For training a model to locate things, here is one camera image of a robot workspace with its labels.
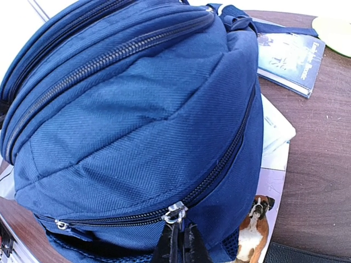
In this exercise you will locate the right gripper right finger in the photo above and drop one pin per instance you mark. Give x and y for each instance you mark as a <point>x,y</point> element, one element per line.
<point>194,250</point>

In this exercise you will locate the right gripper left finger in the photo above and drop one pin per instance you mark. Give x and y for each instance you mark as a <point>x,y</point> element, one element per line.
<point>166,250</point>

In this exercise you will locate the navy blue backpack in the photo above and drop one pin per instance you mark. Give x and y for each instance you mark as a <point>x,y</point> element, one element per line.
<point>121,116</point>

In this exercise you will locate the dog cover book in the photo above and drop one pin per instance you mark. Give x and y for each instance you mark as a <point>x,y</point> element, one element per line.
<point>257,228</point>

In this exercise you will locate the black leather case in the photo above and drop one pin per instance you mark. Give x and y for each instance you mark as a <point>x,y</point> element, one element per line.
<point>278,253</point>

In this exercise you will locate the white grey book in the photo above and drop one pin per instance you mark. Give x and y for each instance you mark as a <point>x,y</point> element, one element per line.
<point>277,129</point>

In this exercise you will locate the blue hardcover book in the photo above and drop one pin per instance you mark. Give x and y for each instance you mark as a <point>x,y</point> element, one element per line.
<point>289,56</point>

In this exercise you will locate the green plate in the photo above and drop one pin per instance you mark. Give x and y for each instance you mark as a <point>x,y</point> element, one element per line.
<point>334,32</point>

